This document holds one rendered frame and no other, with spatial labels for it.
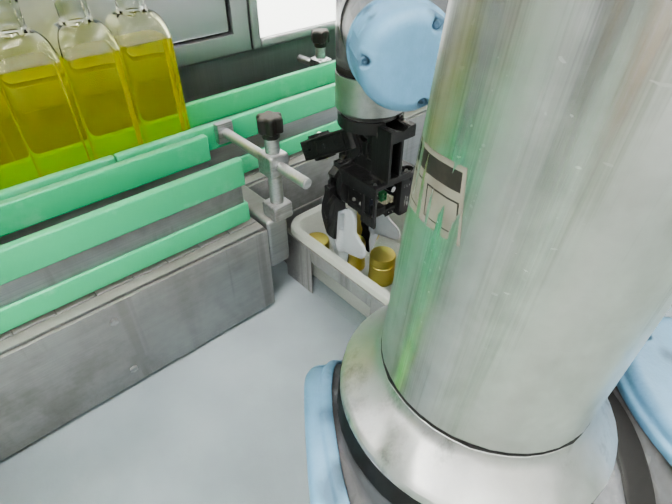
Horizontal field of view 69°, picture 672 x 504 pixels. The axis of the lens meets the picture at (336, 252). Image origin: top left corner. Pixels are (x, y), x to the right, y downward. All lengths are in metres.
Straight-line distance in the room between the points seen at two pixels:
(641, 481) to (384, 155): 0.37
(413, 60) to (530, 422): 0.26
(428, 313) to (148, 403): 0.47
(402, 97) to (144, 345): 0.38
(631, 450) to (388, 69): 0.27
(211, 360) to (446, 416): 0.46
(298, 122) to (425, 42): 0.37
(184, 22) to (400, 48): 0.46
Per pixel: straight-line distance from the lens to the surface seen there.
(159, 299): 0.55
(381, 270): 0.63
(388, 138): 0.51
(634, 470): 0.27
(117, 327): 0.55
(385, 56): 0.36
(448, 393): 0.17
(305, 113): 0.70
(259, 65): 0.89
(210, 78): 0.85
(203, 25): 0.78
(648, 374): 0.28
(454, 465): 0.19
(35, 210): 0.56
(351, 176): 0.54
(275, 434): 0.54
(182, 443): 0.56
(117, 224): 0.50
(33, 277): 0.51
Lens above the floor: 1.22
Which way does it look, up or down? 39 degrees down
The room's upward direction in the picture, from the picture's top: straight up
